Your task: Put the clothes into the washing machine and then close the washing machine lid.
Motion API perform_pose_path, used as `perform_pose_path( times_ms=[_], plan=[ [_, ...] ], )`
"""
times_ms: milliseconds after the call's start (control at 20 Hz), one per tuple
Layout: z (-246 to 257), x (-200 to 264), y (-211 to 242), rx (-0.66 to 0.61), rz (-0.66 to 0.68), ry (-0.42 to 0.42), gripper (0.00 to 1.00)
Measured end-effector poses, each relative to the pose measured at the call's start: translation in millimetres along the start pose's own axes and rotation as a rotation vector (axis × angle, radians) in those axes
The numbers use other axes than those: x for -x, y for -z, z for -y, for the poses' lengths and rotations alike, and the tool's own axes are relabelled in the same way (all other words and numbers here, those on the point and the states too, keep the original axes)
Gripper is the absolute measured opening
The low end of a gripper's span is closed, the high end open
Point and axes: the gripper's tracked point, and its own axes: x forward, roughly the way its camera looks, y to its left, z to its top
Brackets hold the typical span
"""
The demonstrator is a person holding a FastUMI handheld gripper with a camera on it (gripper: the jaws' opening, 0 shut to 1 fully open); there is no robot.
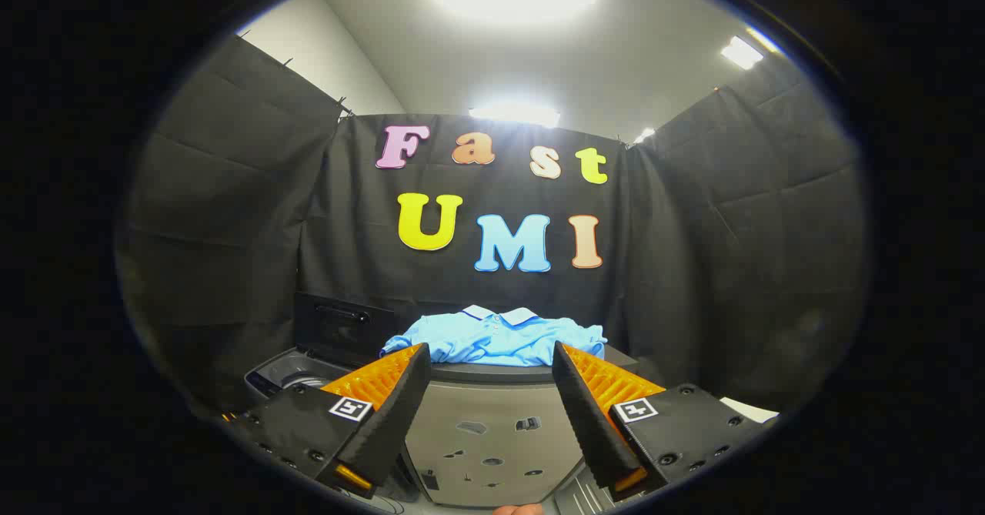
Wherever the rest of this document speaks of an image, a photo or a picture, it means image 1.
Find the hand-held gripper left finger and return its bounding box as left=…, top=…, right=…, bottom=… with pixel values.
left=227, top=342, right=433, bottom=500

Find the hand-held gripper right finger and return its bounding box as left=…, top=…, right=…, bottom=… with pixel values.
left=551, top=340, right=780, bottom=500

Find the light blue polo shirt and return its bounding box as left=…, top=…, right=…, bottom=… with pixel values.
left=379, top=305, right=609, bottom=368

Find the grey cabinet with dark top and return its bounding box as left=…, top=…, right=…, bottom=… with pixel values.
left=402, top=344, right=641, bottom=510

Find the black backdrop cloth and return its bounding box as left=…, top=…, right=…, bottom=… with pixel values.
left=115, top=34, right=870, bottom=416

